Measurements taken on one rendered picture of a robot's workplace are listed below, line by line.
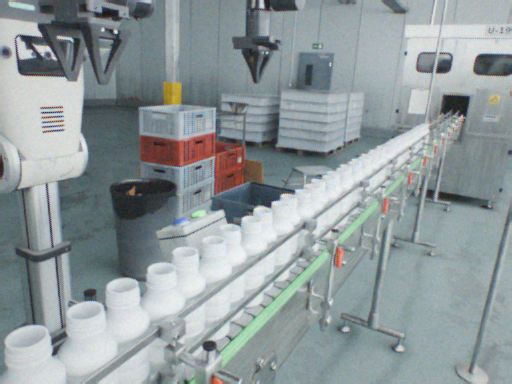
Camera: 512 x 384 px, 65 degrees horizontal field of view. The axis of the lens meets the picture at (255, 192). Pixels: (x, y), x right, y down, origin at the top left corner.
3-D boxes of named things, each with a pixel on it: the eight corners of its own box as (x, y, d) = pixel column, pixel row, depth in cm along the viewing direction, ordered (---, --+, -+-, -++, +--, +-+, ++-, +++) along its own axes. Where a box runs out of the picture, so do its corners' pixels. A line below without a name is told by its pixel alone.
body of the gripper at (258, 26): (245, 47, 96) (246, 14, 94) (284, 47, 91) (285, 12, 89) (231, 45, 90) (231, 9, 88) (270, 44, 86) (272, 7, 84)
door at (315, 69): (325, 131, 1133) (333, 52, 1074) (292, 127, 1179) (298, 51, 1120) (326, 130, 1141) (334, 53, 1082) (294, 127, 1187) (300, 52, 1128)
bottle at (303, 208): (286, 262, 93) (292, 194, 88) (282, 251, 99) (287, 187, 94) (311, 263, 94) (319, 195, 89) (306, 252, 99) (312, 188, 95)
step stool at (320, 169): (310, 192, 519) (313, 160, 507) (337, 206, 465) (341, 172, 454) (277, 194, 500) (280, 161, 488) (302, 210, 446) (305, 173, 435)
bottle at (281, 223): (281, 286, 82) (288, 210, 78) (256, 278, 85) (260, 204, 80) (293, 274, 87) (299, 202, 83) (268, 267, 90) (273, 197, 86)
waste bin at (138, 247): (146, 292, 264) (144, 200, 246) (99, 273, 284) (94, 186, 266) (190, 266, 302) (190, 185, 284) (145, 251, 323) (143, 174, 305)
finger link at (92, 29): (93, 85, 50) (89, 3, 47) (56, 81, 53) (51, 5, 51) (134, 86, 56) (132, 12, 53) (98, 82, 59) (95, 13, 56)
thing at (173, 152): (180, 167, 322) (180, 140, 316) (138, 161, 337) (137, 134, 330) (216, 155, 376) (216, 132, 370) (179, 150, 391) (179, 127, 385)
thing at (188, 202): (179, 219, 333) (179, 194, 327) (139, 211, 349) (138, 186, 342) (214, 201, 387) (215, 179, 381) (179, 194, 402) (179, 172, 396)
